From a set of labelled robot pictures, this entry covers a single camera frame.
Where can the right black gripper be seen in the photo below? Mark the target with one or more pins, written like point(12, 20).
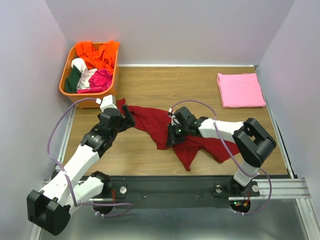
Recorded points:
point(172, 139)

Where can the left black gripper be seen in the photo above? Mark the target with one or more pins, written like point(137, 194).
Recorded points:
point(129, 122)

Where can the dark red t shirt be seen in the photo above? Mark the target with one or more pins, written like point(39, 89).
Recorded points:
point(157, 123)

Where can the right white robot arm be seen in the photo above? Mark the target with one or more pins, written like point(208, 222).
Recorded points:
point(254, 143)

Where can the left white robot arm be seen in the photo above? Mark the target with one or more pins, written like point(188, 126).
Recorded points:
point(52, 207)

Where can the magenta t shirt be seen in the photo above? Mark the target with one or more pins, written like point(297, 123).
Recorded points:
point(94, 81)

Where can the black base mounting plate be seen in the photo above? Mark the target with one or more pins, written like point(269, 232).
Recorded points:
point(170, 192)

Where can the orange plastic laundry basket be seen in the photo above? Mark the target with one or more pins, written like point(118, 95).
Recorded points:
point(73, 97)

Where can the white t shirt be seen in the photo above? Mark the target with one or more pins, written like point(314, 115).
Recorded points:
point(81, 72)

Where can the orange t shirt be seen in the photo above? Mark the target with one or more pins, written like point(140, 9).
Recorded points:
point(102, 58)

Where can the dark green t shirt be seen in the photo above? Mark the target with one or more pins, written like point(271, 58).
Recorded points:
point(72, 80)

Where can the folded pink t shirt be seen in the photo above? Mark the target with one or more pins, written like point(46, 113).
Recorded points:
point(240, 91)

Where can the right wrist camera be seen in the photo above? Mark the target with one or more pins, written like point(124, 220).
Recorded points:
point(182, 116)

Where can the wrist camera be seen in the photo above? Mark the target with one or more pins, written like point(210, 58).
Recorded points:
point(182, 116)
point(108, 101)

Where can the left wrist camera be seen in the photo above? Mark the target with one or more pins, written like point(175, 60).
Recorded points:
point(108, 101)

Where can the aluminium frame rail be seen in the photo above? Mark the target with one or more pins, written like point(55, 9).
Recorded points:
point(279, 213)

